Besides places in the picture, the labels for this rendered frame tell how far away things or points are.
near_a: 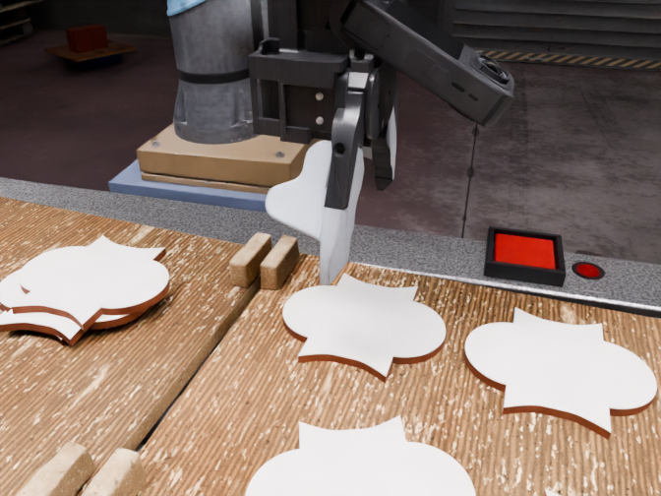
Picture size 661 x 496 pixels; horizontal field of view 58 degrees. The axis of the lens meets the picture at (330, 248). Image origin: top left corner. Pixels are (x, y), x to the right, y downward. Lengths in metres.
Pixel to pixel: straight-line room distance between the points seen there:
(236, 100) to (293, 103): 0.51
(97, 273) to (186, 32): 0.43
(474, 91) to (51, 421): 0.36
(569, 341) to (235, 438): 0.27
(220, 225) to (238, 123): 0.25
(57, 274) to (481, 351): 0.37
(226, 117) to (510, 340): 0.56
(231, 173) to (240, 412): 0.49
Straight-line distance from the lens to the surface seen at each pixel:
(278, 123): 0.40
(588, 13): 5.11
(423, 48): 0.37
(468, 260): 0.64
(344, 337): 0.48
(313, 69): 0.38
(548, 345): 0.50
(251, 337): 0.50
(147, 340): 0.51
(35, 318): 0.54
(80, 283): 0.55
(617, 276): 0.67
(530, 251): 0.65
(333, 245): 0.37
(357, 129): 0.36
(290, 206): 0.39
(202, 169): 0.88
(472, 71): 0.38
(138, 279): 0.54
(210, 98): 0.90
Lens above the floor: 1.26
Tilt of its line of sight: 32 degrees down
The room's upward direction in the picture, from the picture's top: straight up
